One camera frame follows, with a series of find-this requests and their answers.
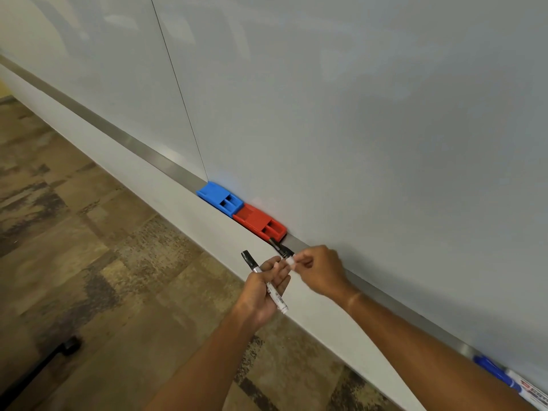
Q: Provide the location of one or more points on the person's left fingers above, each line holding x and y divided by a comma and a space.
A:
278, 273

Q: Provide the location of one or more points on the white whiteboard panel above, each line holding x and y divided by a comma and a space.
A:
364, 124
107, 68

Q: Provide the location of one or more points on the person's right hand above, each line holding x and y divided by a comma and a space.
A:
323, 269

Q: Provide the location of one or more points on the red whiteboard eraser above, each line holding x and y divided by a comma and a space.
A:
258, 221

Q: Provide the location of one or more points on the person's left hand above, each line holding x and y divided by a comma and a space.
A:
256, 299

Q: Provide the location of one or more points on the blue-capped whiteboard marker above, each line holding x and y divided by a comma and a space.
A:
498, 372

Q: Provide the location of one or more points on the person's right forearm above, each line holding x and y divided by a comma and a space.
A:
424, 359

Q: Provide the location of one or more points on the metal whiteboard tray rail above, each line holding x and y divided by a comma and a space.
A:
128, 141

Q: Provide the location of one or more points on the black chair leg with caster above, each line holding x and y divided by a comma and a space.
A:
34, 370

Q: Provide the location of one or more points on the blue whiteboard eraser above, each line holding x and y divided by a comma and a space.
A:
219, 195

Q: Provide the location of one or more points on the black-capped white whiteboard marker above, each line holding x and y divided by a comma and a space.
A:
274, 293
281, 249

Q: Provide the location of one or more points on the person's right fingers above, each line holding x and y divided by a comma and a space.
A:
303, 258

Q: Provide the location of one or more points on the person's left forearm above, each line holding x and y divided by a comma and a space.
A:
205, 368

